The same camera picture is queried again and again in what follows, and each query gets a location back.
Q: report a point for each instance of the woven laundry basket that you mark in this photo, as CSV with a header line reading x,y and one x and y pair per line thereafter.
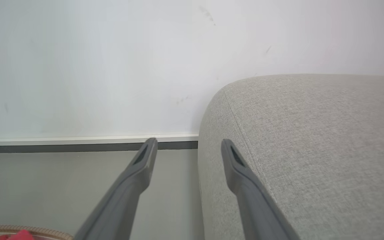
x,y
42,231

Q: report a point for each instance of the light grey fabric sofa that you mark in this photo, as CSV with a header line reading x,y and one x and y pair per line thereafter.
x,y
312,150

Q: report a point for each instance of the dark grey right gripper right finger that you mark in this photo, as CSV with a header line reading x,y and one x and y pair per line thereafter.
x,y
255,203

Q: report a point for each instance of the white and grey baseboard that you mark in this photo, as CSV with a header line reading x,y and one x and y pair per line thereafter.
x,y
62,143

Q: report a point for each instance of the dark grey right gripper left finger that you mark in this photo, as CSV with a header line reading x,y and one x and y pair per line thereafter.
x,y
122,200

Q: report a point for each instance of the red and white sweatshirt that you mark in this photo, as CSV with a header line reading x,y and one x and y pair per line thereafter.
x,y
15,236

